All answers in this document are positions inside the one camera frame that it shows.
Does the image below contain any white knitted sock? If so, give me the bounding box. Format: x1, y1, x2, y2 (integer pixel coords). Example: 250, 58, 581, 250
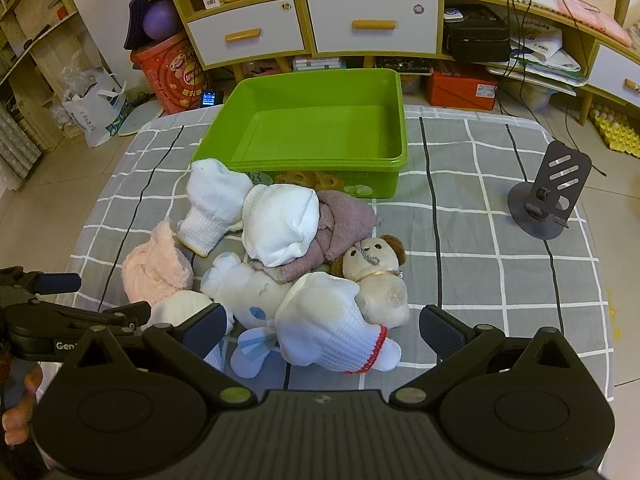
242, 184, 321, 267

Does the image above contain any white plush dog toy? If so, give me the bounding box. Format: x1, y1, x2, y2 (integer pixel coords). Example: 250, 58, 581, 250
200, 252, 296, 378

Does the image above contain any grey checked tablecloth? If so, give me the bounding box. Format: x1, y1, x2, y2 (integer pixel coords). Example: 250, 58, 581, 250
65, 105, 616, 401

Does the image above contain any white drawer with keyhole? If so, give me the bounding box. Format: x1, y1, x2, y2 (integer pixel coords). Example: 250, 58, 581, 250
186, 0, 306, 68

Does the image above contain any white bathroom scale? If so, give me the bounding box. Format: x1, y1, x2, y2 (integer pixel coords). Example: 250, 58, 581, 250
120, 95, 163, 138

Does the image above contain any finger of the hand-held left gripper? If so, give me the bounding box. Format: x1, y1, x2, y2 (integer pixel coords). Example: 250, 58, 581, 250
20, 272, 82, 297
5, 301, 152, 335

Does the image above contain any wooden shelf unit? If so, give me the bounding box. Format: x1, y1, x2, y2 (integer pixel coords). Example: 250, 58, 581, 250
0, 0, 108, 191

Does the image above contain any pink fluffy sock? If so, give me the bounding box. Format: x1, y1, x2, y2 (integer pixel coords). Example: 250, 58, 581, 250
122, 220, 195, 306

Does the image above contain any green plastic bin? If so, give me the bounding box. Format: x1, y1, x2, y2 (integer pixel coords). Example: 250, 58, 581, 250
191, 69, 410, 201

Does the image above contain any white plastic bag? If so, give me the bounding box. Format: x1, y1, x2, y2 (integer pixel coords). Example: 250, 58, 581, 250
62, 67, 132, 148

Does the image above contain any white glove with red cuff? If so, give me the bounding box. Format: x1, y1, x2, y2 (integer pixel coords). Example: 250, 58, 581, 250
274, 272, 402, 373

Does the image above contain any clear plastic storage box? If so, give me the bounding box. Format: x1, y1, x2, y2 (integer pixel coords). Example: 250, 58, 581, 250
292, 56, 347, 72

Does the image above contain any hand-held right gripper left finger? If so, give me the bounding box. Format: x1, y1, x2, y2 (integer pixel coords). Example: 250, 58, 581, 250
65, 304, 256, 408

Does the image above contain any yellow white sock roll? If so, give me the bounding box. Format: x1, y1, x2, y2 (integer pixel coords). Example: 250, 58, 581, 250
177, 159, 255, 257

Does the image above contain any black case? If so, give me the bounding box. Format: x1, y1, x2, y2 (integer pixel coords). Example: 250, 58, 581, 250
444, 4, 512, 63

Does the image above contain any red snack bag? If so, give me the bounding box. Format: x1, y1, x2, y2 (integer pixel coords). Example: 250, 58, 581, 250
131, 32, 208, 115

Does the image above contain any pile of white bags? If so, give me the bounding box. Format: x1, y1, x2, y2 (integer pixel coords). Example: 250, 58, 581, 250
487, 20, 588, 96

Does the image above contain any small white drawer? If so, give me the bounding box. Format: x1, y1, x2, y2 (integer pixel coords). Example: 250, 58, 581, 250
587, 42, 640, 106

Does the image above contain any white drawer with round sticker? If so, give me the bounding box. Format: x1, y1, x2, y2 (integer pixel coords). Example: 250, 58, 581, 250
305, 0, 441, 56

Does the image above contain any purple ball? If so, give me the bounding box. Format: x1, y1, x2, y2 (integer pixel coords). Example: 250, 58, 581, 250
143, 1, 180, 40

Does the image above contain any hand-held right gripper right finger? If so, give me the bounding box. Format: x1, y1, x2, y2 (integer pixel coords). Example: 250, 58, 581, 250
392, 305, 594, 408

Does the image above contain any mauve fluffy sock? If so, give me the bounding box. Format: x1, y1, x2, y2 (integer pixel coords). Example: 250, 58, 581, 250
250, 190, 378, 283

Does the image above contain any orange cardboard box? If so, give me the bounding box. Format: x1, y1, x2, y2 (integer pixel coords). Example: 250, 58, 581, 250
426, 67, 500, 112

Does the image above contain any yellow egg tray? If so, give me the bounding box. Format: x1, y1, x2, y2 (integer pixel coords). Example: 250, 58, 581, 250
590, 102, 640, 158

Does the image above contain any person's left hand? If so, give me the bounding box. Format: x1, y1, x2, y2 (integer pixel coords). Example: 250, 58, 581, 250
1, 360, 47, 447

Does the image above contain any orange fluffy sock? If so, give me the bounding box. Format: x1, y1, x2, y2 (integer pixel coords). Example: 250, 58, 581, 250
331, 235, 412, 330

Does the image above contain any grey metal phone stand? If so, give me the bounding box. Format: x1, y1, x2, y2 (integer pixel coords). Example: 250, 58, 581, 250
507, 141, 593, 241

